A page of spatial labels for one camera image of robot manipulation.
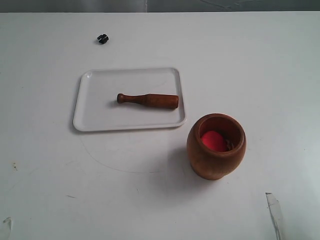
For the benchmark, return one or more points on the red ball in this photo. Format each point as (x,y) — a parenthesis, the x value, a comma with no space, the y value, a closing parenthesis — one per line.
(214,141)

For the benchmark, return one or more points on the white rectangular plastic tray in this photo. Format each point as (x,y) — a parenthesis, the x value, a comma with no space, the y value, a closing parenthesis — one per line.
(96,108)

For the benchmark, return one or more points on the brown wooden mortar bowl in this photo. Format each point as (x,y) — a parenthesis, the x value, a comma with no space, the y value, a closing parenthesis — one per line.
(210,164)

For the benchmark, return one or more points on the small black plastic clip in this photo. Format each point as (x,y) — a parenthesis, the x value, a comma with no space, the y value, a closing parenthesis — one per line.
(102,39)

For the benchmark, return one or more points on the brown wooden pestle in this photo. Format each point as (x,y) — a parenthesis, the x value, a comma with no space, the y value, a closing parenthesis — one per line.
(162,101)

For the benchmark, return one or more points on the clear tape piece left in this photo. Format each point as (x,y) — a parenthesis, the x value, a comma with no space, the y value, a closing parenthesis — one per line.
(6,228)

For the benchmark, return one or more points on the clear tape strip right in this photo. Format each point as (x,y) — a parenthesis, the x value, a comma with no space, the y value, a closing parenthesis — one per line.
(276,216)

